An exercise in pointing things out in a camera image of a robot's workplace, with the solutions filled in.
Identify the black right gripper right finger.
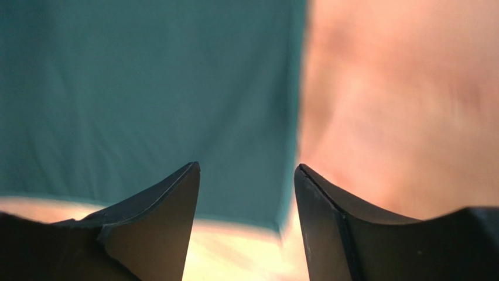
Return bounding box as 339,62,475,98
294,164,498,281

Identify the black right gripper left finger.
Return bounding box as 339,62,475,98
1,162,200,280

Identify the dark green cloth napkin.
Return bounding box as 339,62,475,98
1,1,306,231

